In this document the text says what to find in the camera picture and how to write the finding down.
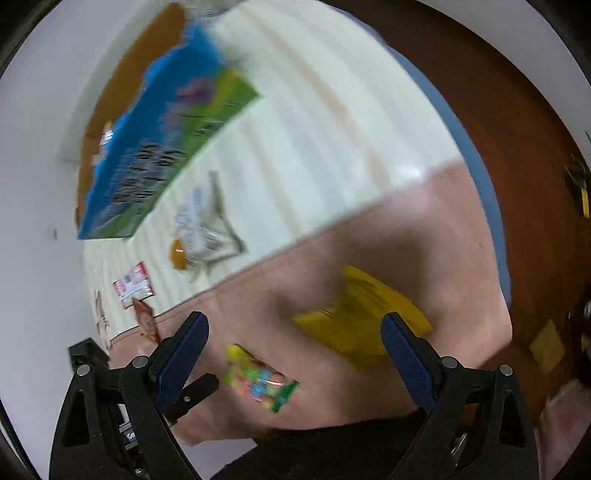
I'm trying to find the orange round pastry packet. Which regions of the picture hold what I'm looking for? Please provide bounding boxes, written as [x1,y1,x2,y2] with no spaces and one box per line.
[169,238,188,271]

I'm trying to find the colourful candy packet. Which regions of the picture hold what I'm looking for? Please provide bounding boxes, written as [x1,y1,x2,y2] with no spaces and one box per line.
[224,344,300,413]

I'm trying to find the brown snack packet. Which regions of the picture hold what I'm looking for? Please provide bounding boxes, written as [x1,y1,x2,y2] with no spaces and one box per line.
[132,298,161,345]

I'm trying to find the yellow snack packet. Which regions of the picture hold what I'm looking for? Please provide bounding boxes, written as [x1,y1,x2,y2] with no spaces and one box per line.
[294,265,433,370]

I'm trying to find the grey white snack packet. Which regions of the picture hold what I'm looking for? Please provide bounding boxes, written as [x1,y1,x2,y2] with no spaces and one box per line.
[173,171,245,272]

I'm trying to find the blue milk cardboard box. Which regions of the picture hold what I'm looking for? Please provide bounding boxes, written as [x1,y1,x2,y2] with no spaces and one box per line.
[75,2,259,240]

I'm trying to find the red white spicy strip packet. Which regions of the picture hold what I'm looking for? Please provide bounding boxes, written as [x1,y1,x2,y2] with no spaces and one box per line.
[112,262,154,309]

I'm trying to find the striped cream bed blanket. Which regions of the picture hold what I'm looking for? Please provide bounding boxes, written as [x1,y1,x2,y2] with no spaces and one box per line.
[84,1,512,445]

